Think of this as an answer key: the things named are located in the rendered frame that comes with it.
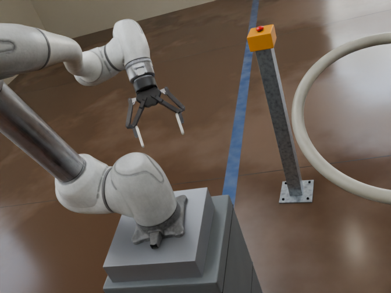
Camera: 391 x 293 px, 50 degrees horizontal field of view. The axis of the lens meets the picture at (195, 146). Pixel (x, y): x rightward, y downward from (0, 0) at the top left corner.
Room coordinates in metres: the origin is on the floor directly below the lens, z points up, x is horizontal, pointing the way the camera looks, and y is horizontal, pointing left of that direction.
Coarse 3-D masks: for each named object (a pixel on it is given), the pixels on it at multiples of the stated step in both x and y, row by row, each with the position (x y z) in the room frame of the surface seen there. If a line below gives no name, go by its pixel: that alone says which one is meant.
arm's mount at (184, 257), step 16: (176, 192) 1.23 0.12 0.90; (192, 192) 1.20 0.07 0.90; (208, 192) 1.19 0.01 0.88; (192, 208) 1.12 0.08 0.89; (208, 208) 1.14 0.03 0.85; (128, 224) 1.16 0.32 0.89; (192, 224) 1.05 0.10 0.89; (208, 224) 1.09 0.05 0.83; (112, 240) 1.12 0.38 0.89; (128, 240) 1.09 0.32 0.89; (176, 240) 1.01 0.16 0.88; (192, 240) 0.99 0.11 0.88; (208, 240) 1.04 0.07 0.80; (112, 256) 1.04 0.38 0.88; (128, 256) 1.02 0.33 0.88; (144, 256) 0.99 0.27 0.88; (160, 256) 0.97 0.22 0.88; (176, 256) 0.95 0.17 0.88; (192, 256) 0.92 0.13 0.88; (112, 272) 1.01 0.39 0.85; (128, 272) 0.99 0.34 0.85; (144, 272) 0.97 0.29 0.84; (160, 272) 0.95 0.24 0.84; (176, 272) 0.93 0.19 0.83; (192, 272) 0.91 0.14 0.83
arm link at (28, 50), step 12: (0, 24) 0.94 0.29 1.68; (12, 24) 0.97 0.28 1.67; (0, 36) 0.90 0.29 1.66; (12, 36) 0.92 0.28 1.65; (24, 36) 0.95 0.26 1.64; (36, 36) 0.98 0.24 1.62; (0, 48) 0.89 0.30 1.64; (12, 48) 0.91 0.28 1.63; (24, 48) 0.93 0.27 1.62; (36, 48) 0.95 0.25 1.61; (0, 60) 0.88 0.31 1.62; (12, 60) 0.90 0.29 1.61; (24, 60) 0.92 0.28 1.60; (36, 60) 0.95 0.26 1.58; (0, 72) 0.89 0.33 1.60; (12, 72) 0.92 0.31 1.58; (24, 72) 0.95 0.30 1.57
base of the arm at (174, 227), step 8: (176, 200) 1.13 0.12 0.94; (184, 200) 1.16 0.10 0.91; (176, 208) 1.09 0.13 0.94; (184, 208) 1.13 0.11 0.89; (176, 216) 1.07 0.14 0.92; (136, 224) 1.12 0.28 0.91; (160, 224) 1.04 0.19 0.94; (168, 224) 1.05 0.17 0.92; (176, 224) 1.05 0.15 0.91; (136, 232) 1.09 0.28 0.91; (144, 232) 1.07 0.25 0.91; (152, 232) 1.04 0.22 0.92; (160, 232) 1.04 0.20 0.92; (168, 232) 1.04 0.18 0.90; (176, 232) 1.03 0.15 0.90; (184, 232) 1.03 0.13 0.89; (136, 240) 1.06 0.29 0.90; (144, 240) 1.05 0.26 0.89; (152, 240) 1.01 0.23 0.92; (160, 240) 1.02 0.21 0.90; (152, 248) 1.00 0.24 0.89
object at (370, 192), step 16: (336, 48) 1.01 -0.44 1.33; (352, 48) 0.99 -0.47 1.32; (320, 64) 0.98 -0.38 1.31; (304, 80) 0.95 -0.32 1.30; (304, 96) 0.92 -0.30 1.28; (304, 128) 0.83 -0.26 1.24; (304, 144) 0.79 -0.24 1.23; (320, 160) 0.74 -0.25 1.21; (336, 176) 0.70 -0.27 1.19; (352, 192) 0.66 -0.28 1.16; (368, 192) 0.64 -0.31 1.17; (384, 192) 0.62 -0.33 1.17
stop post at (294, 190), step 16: (256, 32) 1.99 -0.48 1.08; (272, 32) 1.96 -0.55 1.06; (256, 48) 1.95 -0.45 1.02; (272, 48) 1.98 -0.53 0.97; (272, 64) 1.94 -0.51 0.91; (272, 80) 1.95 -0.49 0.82; (272, 96) 1.96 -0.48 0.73; (272, 112) 1.97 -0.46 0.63; (288, 128) 1.94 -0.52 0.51; (288, 144) 1.95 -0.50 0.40; (288, 160) 1.96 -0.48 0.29; (288, 176) 1.97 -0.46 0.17; (288, 192) 2.01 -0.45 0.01; (304, 192) 1.95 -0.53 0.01
